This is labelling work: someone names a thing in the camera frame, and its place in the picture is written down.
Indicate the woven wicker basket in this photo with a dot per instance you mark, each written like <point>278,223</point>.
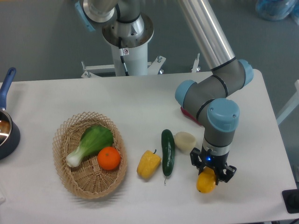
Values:
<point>88,180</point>

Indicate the yellow mango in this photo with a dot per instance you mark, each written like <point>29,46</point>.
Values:
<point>206,181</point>

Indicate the beige potato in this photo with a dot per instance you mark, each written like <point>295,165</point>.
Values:
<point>185,142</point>

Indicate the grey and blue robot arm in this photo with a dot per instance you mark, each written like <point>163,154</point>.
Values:
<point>207,101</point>

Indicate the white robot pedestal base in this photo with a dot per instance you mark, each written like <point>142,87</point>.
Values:
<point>129,47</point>

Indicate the black device at edge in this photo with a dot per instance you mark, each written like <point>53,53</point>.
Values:
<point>291,200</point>

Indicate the orange fruit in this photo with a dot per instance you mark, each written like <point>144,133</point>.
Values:
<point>109,158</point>

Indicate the yellow bell pepper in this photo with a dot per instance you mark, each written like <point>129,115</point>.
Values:
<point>148,164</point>

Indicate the blue saucepan with handle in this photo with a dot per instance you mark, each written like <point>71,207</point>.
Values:
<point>9,131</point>

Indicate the green bok choy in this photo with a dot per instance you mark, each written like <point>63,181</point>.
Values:
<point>94,139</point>

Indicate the pink red object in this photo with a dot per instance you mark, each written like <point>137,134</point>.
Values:
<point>187,114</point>

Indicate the white frame at right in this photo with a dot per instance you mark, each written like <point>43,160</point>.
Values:
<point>290,105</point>

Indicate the blue plastic bag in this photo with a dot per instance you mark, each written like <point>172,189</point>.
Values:
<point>277,10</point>

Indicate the dark green cucumber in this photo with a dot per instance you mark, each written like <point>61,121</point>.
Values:
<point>168,151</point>

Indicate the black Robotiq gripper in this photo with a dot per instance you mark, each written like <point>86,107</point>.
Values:
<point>200,158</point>

